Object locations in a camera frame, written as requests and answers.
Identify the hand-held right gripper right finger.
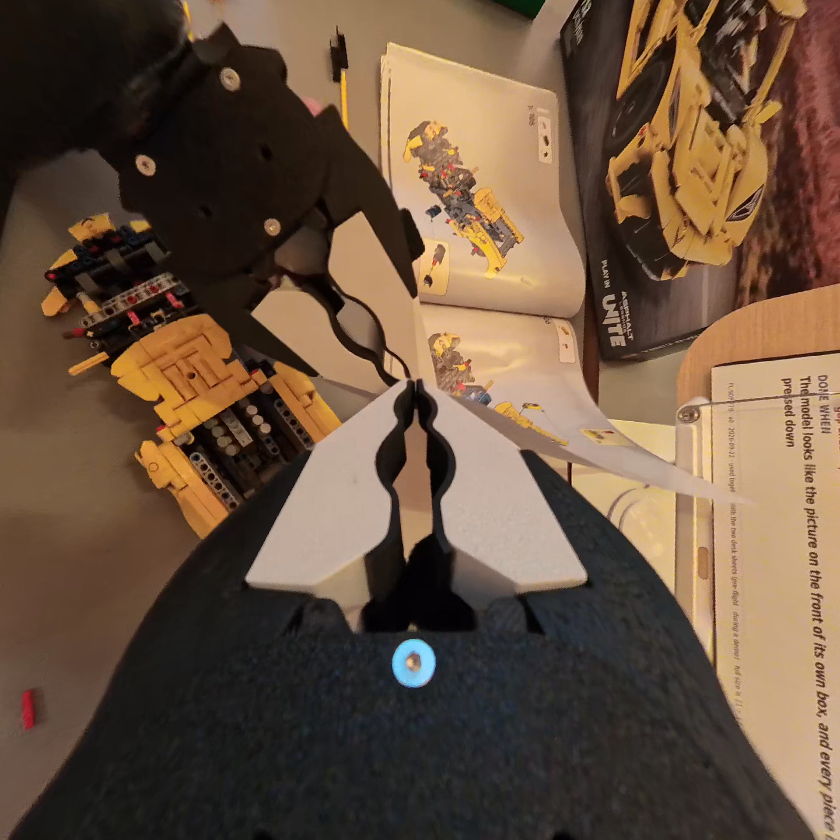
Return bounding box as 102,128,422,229
416,381,588,611

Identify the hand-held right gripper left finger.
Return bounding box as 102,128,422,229
245,381,416,618

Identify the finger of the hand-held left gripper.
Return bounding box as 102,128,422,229
327,209,429,388
251,287,401,395

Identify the instruction booklet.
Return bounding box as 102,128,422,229
379,42,756,508

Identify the yellow toy brick car model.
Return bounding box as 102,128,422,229
41,213,343,540

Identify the yellow axle with black connector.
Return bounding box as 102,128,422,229
328,26,350,129

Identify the grey desk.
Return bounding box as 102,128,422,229
0,0,683,840

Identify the black toy set box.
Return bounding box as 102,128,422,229
560,0,840,362

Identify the white sign stand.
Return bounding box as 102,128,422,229
571,285,840,840

